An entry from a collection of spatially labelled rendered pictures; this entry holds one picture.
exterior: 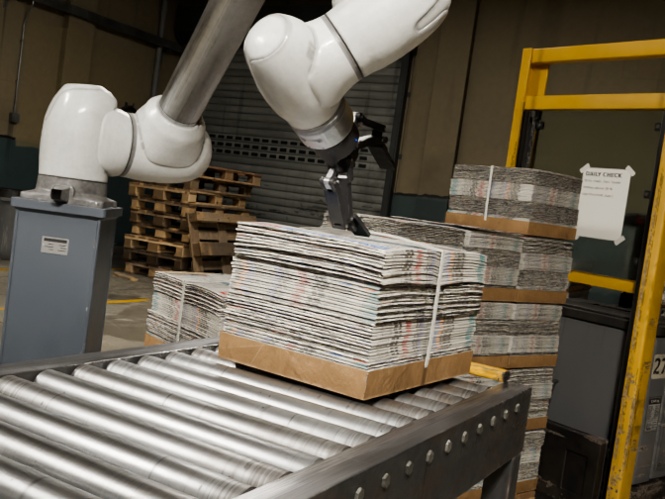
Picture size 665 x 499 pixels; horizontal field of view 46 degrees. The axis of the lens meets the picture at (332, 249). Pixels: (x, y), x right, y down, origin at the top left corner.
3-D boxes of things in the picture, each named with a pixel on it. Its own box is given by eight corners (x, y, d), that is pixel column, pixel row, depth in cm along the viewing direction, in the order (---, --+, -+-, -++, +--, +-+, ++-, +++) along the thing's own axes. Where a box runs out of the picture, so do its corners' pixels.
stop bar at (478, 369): (313, 334, 167) (314, 325, 167) (510, 380, 146) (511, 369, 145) (305, 335, 164) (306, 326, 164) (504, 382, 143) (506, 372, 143)
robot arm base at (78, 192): (11, 197, 168) (14, 171, 168) (42, 197, 190) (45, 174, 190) (97, 209, 170) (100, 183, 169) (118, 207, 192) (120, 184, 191)
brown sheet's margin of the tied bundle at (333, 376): (275, 349, 141) (278, 325, 141) (416, 387, 125) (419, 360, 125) (215, 356, 128) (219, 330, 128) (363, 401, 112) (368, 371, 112)
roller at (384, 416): (151, 373, 129) (168, 382, 133) (409, 451, 106) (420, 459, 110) (163, 346, 131) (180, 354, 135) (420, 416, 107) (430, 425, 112)
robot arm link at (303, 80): (295, 148, 111) (374, 97, 110) (243, 77, 99) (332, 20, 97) (270, 102, 117) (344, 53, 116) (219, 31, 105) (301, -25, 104)
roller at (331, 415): (147, 381, 129) (151, 351, 128) (406, 461, 105) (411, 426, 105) (126, 385, 124) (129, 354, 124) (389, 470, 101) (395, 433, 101)
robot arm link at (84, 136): (29, 171, 184) (40, 78, 182) (105, 181, 194) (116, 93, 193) (47, 175, 170) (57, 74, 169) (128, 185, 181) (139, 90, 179)
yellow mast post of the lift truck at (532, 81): (462, 447, 346) (522, 49, 336) (475, 445, 352) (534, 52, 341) (478, 453, 339) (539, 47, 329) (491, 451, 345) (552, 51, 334)
